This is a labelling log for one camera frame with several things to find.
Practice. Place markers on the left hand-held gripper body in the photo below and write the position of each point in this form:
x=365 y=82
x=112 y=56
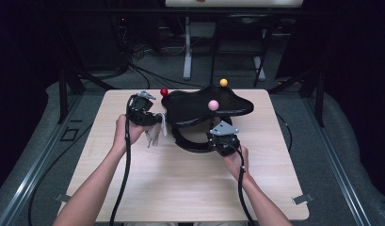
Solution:
x=141 y=111

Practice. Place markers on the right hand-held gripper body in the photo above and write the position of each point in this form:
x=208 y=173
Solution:
x=226 y=142

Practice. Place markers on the white cleaning cloth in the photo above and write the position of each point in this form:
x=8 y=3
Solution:
x=157 y=132

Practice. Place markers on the black wavy tray stand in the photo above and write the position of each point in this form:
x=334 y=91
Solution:
x=199 y=108

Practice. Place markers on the person's right hand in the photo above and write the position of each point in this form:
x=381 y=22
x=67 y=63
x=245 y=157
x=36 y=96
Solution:
x=237 y=164

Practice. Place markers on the person's left hand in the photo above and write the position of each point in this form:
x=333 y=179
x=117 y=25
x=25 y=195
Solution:
x=127 y=135

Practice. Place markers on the white desk leg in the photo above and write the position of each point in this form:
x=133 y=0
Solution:
x=187 y=47
x=259 y=67

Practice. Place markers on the black metal stand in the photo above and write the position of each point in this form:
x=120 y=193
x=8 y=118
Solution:
x=63 y=94
x=320 y=100

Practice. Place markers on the black chair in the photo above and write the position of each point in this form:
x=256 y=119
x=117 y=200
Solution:
x=243 y=34

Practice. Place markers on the aluminium floor rail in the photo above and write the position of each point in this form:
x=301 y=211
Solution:
x=337 y=164
x=39 y=163

